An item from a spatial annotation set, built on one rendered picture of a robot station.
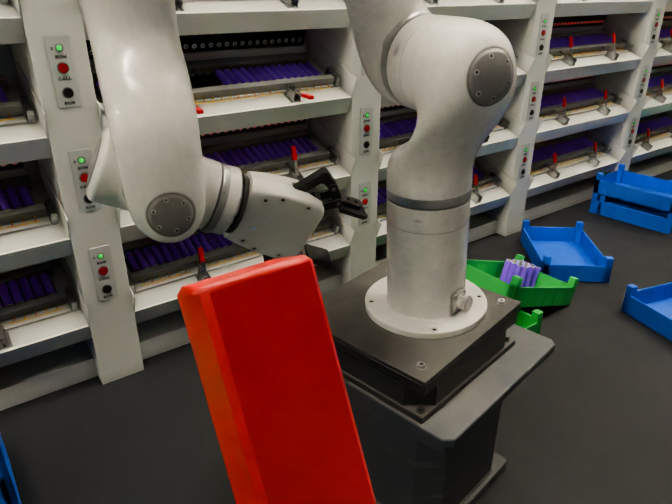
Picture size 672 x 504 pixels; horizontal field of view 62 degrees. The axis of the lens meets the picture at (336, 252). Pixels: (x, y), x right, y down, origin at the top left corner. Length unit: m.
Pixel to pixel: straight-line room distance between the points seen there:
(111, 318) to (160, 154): 0.81
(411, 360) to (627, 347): 0.89
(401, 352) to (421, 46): 0.40
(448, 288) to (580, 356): 0.72
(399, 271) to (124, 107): 0.45
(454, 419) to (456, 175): 0.33
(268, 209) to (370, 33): 0.26
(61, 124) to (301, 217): 0.61
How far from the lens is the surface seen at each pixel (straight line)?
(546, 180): 2.23
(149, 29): 0.61
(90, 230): 1.23
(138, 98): 0.56
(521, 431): 1.25
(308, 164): 1.50
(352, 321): 0.87
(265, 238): 0.71
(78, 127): 1.18
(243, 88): 1.34
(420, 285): 0.82
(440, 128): 0.69
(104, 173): 0.63
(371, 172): 1.55
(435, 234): 0.79
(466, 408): 0.83
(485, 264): 1.67
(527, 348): 0.98
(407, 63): 0.72
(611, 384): 1.44
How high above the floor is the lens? 0.81
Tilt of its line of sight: 25 degrees down
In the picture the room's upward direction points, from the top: straight up
